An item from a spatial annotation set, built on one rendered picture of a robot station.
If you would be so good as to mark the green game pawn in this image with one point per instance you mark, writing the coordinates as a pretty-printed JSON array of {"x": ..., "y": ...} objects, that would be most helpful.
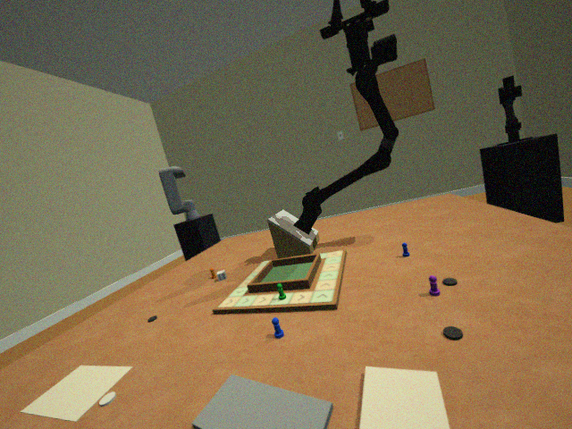
[{"x": 282, "y": 294}]

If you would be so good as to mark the purple pawn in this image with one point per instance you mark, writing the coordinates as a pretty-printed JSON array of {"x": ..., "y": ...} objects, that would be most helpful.
[{"x": 433, "y": 283}]

